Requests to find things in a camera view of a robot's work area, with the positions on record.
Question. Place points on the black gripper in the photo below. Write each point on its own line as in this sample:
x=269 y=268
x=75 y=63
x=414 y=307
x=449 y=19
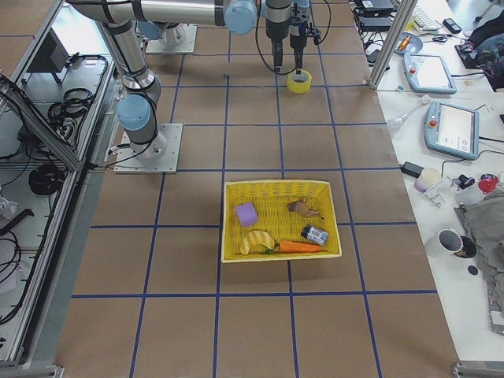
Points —
x=278 y=28

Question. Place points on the yellow tape roll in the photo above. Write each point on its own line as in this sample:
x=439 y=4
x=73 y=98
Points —
x=299 y=83

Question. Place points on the brass cylinder tool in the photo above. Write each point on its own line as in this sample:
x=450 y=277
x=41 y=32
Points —
x=404 y=43

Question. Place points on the blue plate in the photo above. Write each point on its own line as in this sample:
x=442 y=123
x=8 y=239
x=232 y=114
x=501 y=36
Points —
x=415 y=46

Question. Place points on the light bulb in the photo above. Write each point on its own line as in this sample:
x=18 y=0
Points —
x=395 y=124

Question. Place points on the upper teach pendant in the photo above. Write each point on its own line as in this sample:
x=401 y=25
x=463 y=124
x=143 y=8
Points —
x=428 y=74

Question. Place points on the teach pendant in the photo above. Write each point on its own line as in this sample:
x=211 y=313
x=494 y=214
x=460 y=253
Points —
x=428 y=74
x=452 y=130

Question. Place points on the yellow plastic basket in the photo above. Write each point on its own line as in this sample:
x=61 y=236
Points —
x=270 y=199

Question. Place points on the brown toy animal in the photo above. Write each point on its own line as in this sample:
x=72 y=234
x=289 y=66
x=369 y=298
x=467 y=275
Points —
x=302 y=209

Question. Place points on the purple foam block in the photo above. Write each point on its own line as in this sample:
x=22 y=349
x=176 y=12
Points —
x=246 y=214

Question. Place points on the lower teach pendant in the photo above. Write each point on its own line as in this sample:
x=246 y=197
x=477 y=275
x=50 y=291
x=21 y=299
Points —
x=452 y=130

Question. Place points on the white paper cup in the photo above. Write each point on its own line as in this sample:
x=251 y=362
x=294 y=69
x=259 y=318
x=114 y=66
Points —
x=427 y=178

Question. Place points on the small dark can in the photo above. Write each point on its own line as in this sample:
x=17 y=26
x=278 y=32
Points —
x=315 y=235

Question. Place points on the yellow toy banana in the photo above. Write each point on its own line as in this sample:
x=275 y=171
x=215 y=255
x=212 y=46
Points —
x=255 y=238

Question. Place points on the orange toy carrot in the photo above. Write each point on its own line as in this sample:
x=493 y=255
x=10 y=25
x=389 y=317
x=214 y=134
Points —
x=289 y=247

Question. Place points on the grey cloth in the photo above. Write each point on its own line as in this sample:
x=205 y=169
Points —
x=483 y=224

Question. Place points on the aluminium frame post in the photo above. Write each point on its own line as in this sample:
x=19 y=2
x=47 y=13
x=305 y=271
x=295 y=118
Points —
x=404 y=12

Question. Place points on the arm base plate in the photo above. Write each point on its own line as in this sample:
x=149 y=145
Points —
x=156 y=47
x=162 y=155

